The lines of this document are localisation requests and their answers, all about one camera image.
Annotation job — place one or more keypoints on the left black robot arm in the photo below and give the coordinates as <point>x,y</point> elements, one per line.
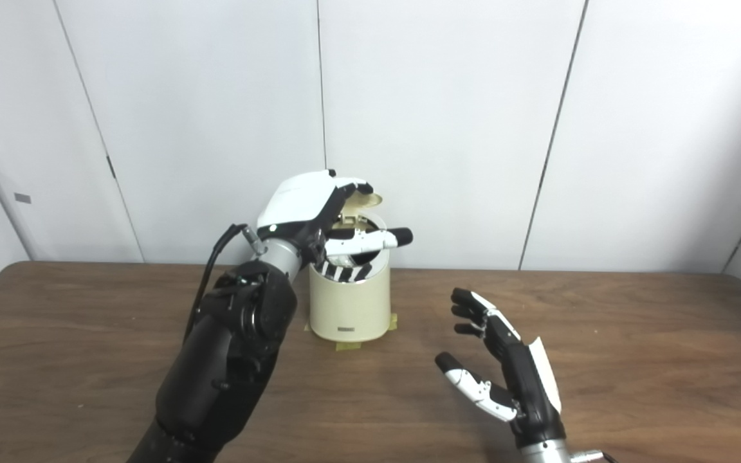
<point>229,360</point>

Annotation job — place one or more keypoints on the long yellow tape strip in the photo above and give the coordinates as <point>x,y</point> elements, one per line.
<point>347,346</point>

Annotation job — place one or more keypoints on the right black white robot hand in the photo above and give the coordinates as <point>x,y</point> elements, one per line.
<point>528,386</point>

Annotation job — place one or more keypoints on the black wall panel clip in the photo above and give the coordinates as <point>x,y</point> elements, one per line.
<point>111,168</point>

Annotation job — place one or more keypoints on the cream round bin lid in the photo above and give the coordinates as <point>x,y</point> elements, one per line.
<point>364,202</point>

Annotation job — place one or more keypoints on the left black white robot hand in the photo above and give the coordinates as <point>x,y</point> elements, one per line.
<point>296,199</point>

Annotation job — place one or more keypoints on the small grey wall tag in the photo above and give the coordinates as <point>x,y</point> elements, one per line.
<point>22,198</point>

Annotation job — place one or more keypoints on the cream-colored trash bin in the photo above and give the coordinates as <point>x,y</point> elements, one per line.
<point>348,305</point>

